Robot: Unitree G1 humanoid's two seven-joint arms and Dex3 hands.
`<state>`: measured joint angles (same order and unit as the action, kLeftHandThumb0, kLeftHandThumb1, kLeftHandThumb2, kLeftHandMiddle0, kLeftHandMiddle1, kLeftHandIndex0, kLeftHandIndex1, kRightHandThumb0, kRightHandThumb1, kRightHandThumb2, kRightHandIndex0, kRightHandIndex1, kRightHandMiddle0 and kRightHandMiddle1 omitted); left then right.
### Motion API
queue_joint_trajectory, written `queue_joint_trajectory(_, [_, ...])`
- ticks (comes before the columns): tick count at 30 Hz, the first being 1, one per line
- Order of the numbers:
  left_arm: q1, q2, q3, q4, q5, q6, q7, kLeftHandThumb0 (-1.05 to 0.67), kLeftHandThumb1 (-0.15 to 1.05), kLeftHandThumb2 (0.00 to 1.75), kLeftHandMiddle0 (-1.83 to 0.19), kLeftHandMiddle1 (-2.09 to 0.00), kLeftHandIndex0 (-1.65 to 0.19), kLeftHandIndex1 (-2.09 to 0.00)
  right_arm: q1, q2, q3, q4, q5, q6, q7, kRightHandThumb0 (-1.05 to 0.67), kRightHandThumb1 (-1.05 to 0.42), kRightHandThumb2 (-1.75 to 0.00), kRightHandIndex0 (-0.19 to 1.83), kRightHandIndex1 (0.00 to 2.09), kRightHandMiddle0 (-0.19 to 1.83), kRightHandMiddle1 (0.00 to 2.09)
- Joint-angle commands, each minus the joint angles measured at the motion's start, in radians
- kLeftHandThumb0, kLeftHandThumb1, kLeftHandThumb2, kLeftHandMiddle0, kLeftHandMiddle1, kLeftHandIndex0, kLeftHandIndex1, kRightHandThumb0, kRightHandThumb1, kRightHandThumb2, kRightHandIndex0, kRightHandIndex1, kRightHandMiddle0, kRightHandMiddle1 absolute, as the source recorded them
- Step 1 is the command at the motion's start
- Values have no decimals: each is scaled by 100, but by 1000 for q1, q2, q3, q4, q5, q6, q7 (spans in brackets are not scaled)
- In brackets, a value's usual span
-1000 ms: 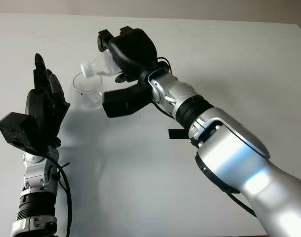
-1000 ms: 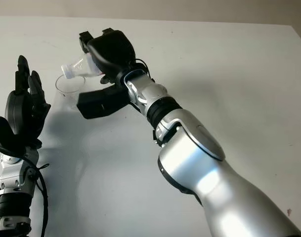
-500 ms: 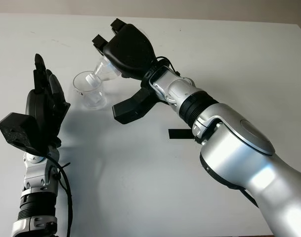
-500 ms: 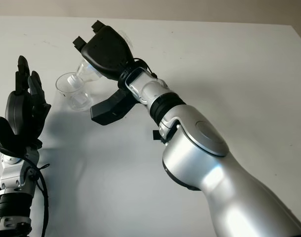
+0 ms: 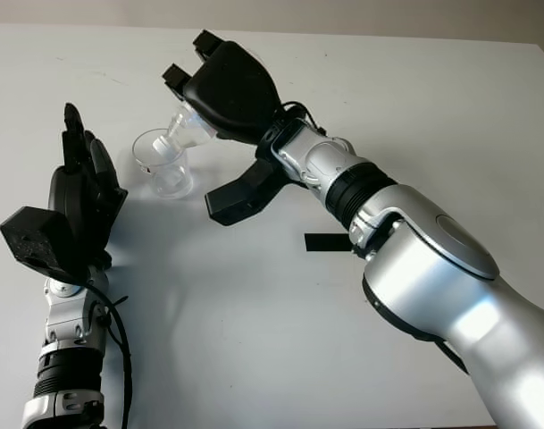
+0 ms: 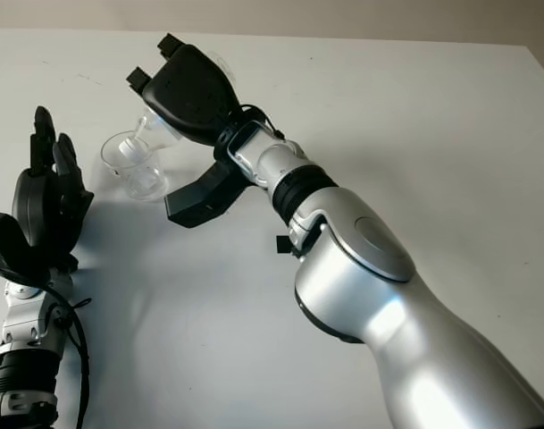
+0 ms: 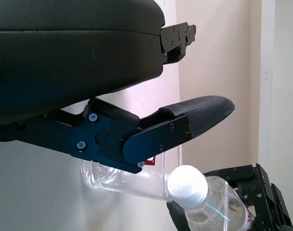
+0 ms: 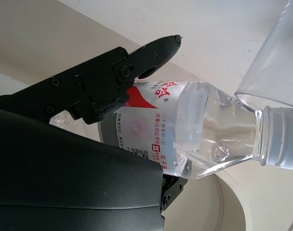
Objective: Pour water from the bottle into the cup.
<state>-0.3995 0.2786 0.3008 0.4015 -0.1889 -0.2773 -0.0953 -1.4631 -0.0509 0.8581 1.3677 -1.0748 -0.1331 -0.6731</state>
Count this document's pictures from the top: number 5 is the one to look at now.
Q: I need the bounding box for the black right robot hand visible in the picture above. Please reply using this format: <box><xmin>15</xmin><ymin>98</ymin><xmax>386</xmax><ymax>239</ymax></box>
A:
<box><xmin>162</xmin><ymin>29</ymin><xmax>284</xmax><ymax>147</ymax></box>

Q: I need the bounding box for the black tape strip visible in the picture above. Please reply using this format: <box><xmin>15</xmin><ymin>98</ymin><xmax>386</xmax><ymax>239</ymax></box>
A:
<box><xmin>304</xmin><ymin>232</ymin><xmax>350</xmax><ymax>254</ymax></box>

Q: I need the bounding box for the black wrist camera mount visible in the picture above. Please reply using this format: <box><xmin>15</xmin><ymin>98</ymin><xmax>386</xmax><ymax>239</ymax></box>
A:
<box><xmin>204</xmin><ymin>156</ymin><xmax>291</xmax><ymax>227</ymax></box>
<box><xmin>0</xmin><ymin>205</ymin><xmax>83</xmax><ymax>285</ymax></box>

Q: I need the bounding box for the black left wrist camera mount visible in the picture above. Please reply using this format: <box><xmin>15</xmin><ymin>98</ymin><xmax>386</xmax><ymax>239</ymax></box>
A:
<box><xmin>0</xmin><ymin>205</ymin><xmax>83</xmax><ymax>285</ymax></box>

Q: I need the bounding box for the clear plastic cup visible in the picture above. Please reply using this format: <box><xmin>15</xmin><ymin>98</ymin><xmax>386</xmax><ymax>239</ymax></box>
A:
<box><xmin>132</xmin><ymin>128</ymin><xmax>195</xmax><ymax>199</ymax></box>
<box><xmin>151</xmin><ymin>105</ymin><xmax>220</xmax><ymax>156</ymax></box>

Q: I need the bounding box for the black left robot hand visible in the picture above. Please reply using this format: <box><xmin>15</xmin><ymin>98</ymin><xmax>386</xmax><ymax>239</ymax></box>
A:
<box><xmin>46</xmin><ymin>102</ymin><xmax>130</xmax><ymax>270</ymax></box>

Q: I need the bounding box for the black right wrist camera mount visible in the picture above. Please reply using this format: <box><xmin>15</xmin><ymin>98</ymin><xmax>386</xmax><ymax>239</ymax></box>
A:
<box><xmin>204</xmin><ymin>156</ymin><xmax>291</xmax><ymax>227</ymax></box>

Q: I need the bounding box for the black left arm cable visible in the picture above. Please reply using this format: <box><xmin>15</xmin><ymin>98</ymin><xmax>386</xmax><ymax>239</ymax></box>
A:
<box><xmin>80</xmin><ymin>279</ymin><xmax>135</xmax><ymax>429</ymax></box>

